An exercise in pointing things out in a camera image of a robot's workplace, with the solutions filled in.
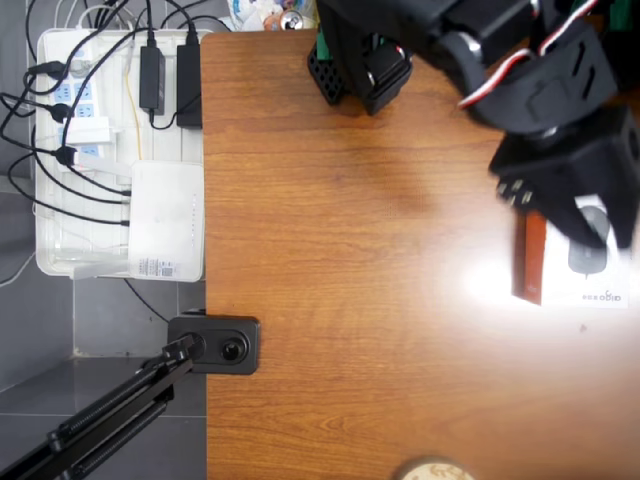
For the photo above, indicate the round wooden coaster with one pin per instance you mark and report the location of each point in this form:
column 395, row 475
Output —
column 435, row 472

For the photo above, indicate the white printed plastic bag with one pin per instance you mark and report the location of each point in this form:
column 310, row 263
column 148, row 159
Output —
column 247, row 15

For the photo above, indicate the dark green clamp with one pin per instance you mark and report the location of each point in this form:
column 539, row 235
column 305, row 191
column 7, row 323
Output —
column 622, row 17

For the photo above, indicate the large black power adapter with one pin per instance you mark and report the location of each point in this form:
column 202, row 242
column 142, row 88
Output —
column 189, row 85

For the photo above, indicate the white plug adapter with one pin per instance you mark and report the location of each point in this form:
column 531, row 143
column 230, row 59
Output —
column 90, row 131

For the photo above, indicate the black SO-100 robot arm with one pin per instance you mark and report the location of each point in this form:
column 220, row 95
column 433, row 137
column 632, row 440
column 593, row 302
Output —
column 380, row 70

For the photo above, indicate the bright green table clamp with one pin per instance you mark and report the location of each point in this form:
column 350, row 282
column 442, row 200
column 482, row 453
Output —
column 322, row 47

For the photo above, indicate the white power strip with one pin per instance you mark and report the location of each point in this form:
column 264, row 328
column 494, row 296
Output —
column 82, row 92

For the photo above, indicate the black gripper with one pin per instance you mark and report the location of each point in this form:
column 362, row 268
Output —
column 565, row 172

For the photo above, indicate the black desk clamp base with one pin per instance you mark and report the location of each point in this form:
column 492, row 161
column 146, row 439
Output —
column 245, row 332

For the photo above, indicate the white orange mouse box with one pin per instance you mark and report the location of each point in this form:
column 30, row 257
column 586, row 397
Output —
column 530, row 260

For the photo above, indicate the white router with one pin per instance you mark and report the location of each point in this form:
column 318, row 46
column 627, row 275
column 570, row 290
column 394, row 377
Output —
column 165, row 220

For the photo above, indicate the silver drink can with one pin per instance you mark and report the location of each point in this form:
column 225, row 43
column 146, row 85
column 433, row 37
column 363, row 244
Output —
column 291, row 21

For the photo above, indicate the small black power adapter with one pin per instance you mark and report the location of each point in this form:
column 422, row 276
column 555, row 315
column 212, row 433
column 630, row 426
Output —
column 152, row 80

